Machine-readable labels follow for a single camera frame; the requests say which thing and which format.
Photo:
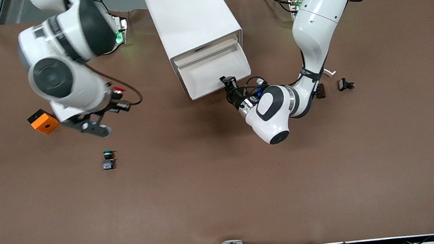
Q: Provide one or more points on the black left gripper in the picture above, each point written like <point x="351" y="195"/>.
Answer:
<point x="237" y="96"/>

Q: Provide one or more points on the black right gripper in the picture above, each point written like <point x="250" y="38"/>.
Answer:
<point x="113" y="104"/>

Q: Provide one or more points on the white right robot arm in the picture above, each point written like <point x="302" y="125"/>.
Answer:
<point x="74" y="88"/>

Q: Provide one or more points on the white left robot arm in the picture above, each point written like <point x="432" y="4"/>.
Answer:
<point x="318" y="16"/>

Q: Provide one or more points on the green push button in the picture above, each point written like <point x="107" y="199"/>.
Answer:
<point x="108" y="160"/>

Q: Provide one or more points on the orange and black button box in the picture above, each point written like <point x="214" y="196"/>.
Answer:
<point x="44" y="122"/>

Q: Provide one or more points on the dark brown small component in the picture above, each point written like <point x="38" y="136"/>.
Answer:
<point x="320" y="91"/>

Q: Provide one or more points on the white curved plastic piece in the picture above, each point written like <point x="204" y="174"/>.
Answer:
<point x="329" y="72"/>

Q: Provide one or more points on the black small component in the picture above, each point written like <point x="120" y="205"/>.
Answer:
<point x="344" y="84"/>

